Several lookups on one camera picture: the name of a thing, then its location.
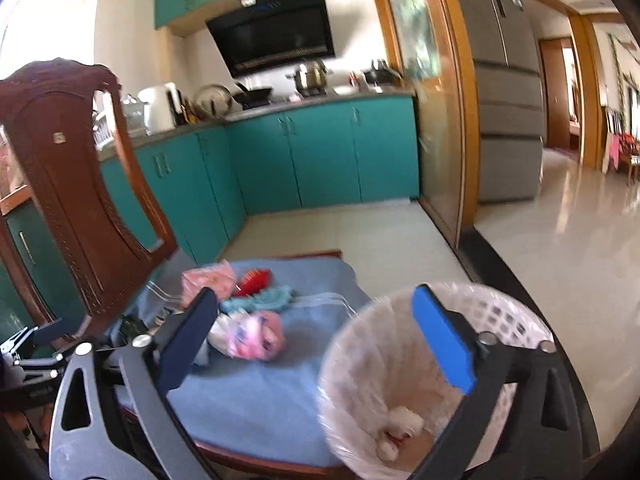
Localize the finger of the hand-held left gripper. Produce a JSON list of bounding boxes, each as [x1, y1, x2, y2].
[[0, 319, 65, 356], [10, 352, 68, 383]]

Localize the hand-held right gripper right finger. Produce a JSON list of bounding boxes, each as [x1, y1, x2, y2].
[[390, 284, 586, 480]]

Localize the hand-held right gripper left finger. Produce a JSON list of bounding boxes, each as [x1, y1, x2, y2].
[[47, 287, 221, 480]]

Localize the dark green wrapper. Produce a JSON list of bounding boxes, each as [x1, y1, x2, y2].
[[121, 315, 152, 342]]

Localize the pink and white wrapper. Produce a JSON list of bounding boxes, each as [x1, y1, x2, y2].
[[207, 310, 286, 361]]

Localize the light blue cloth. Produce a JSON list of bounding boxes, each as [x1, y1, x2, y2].
[[220, 284, 296, 313]]

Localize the red snack packet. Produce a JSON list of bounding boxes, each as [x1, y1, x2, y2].
[[235, 268, 273, 296]]

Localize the crumpled white tissue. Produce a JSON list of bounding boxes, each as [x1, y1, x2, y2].
[[375, 405, 426, 461]]

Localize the blue striped seat cushion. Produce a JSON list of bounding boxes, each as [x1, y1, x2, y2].
[[120, 255, 373, 466]]

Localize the carved wooden chair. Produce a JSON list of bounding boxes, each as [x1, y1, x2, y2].
[[0, 60, 351, 480]]

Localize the wooden framed glass door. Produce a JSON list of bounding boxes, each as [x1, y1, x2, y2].
[[375, 0, 481, 251]]

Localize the white dish rack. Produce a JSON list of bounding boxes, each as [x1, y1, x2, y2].
[[92, 95, 146, 148]]

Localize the white kettle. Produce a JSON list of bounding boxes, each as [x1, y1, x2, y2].
[[137, 82, 183, 131]]

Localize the grey refrigerator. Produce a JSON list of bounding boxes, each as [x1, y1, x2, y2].
[[445, 0, 546, 204]]

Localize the round metal lid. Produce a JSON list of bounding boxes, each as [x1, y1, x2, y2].
[[194, 84, 233, 116]]

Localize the black wok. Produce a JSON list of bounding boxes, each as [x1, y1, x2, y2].
[[232, 82, 273, 108]]

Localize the pink hanging cloth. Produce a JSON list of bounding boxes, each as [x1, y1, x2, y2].
[[605, 132, 623, 171]]

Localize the grey kitchen countertop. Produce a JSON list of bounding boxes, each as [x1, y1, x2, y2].
[[95, 87, 417, 153]]

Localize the black cooker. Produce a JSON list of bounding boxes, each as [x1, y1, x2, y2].
[[362, 59, 401, 86]]

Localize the steel cooking pot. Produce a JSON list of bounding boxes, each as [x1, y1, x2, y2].
[[286, 59, 328, 95]]

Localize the black range hood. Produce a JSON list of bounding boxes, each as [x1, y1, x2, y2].
[[205, 0, 336, 79]]

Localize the wooden doorway frame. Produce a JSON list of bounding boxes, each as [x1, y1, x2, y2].
[[569, 12, 607, 171]]

